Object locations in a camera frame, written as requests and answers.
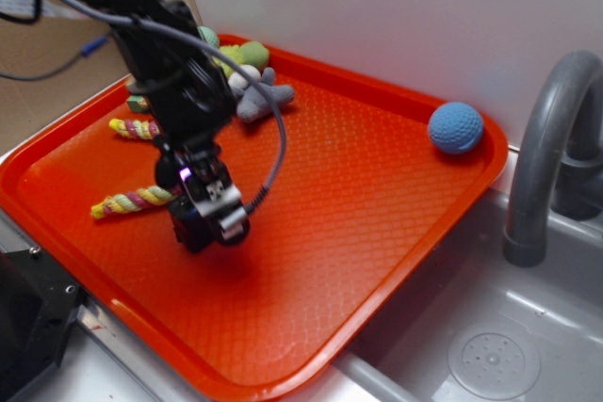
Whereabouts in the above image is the black box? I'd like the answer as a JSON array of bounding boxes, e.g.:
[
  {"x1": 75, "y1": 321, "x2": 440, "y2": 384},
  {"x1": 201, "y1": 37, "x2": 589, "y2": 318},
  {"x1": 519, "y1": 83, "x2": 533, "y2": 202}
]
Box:
[{"x1": 168, "y1": 195, "x2": 217, "y2": 253}]

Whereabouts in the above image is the grey plush mouse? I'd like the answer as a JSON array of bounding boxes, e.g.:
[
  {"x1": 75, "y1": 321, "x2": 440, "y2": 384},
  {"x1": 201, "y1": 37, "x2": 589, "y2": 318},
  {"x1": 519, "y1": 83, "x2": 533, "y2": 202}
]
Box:
[{"x1": 228, "y1": 65, "x2": 295, "y2": 123}]

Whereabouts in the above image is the grey sink basin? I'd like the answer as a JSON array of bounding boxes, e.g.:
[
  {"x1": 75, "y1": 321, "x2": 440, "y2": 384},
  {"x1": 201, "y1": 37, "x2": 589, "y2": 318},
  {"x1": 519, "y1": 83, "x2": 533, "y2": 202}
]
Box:
[{"x1": 336, "y1": 191, "x2": 602, "y2": 401}]

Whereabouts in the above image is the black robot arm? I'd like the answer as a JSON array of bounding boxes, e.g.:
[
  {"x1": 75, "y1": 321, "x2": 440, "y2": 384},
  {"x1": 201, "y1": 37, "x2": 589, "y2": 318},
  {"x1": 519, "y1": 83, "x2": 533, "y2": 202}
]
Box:
[{"x1": 77, "y1": 0, "x2": 250, "y2": 252}]

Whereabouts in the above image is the multicolour rope toy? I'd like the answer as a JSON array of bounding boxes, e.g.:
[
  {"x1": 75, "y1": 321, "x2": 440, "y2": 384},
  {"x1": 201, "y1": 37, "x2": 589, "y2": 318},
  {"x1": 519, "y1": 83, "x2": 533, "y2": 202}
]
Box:
[{"x1": 90, "y1": 119, "x2": 179, "y2": 220}]

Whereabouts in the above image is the grey braided cable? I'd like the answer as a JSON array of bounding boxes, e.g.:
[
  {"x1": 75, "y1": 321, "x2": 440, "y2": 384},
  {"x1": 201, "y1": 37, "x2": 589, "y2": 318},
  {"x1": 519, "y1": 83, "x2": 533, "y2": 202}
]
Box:
[{"x1": 0, "y1": 0, "x2": 288, "y2": 215}]

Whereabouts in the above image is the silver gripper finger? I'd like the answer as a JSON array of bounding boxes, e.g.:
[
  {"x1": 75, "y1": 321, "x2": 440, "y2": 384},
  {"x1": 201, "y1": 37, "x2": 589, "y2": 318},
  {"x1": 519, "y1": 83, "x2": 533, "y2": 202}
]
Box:
[{"x1": 193, "y1": 185, "x2": 251, "y2": 246}]

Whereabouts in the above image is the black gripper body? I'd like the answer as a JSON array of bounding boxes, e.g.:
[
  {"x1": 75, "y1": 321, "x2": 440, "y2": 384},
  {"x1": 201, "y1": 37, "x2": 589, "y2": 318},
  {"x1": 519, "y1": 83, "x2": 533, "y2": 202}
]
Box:
[{"x1": 154, "y1": 135, "x2": 234, "y2": 214}]

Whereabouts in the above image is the thin blue-tipped cable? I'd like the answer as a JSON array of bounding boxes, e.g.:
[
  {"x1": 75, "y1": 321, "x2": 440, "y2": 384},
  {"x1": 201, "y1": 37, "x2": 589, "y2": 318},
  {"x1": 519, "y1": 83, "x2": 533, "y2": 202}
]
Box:
[{"x1": 0, "y1": 34, "x2": 113, "y2": 82}]

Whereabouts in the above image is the green rectangular block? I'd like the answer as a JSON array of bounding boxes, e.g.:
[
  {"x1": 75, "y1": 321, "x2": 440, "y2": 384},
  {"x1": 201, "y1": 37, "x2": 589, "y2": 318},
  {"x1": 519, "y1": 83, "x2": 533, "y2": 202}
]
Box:
[{"x1": 126, "y1": 95, "x2": 148, "y2": 114}]

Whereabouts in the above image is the grey sink faucet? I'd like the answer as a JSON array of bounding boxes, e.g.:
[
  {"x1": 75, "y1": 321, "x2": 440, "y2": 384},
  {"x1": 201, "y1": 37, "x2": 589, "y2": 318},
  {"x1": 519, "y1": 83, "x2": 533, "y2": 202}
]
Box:
[{"x1": 503, "y1": 50, "x2": 602, "y2": 267}]

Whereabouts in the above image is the yellow-green plush toy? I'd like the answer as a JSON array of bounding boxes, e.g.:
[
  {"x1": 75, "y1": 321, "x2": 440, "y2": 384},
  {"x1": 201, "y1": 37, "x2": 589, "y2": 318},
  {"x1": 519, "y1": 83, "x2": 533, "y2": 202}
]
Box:
[{"x1": 219, "y1": 41, "x2": 270, "y2": 72}]

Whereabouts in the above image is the red plastic tray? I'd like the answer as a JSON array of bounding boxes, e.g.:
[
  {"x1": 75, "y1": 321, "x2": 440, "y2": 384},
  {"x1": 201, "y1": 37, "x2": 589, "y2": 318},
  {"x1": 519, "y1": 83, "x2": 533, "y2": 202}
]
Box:
[{"x1": 1, "y1": 48, "x2": 508, "y2": 401}]

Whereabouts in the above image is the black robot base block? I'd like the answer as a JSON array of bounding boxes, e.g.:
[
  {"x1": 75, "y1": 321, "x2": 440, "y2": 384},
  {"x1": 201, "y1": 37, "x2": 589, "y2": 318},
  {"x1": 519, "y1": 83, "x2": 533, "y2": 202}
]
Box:
[{"x1": 1, "y1": 246, "x2": 83, "y2": 401}]

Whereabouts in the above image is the blue dimpled ball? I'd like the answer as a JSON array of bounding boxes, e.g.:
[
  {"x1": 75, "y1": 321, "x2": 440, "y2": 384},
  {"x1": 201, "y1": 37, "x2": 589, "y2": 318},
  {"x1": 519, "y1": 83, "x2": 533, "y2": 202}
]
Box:
[{"x1": 428, "y1": 102, "x2": 484, "y2": 155}]

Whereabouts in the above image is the green dimpled ball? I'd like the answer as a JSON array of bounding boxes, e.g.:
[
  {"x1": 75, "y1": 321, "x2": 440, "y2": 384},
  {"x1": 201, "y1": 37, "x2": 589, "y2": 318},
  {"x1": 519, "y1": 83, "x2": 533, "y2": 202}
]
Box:
[{"x1": 197, "y1": 25, "x2": 220, "y2": 49}]

